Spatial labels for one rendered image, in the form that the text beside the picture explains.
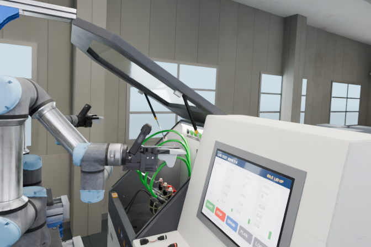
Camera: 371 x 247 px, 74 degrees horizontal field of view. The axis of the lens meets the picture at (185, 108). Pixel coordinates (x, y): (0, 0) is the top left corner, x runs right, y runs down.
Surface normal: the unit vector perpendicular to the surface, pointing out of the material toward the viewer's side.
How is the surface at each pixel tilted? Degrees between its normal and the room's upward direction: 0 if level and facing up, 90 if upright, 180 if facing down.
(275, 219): 76
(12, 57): 90
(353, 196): 90
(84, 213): 90
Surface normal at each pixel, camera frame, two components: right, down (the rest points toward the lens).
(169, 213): 0.44, 0.07
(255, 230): -0.87, -0.25
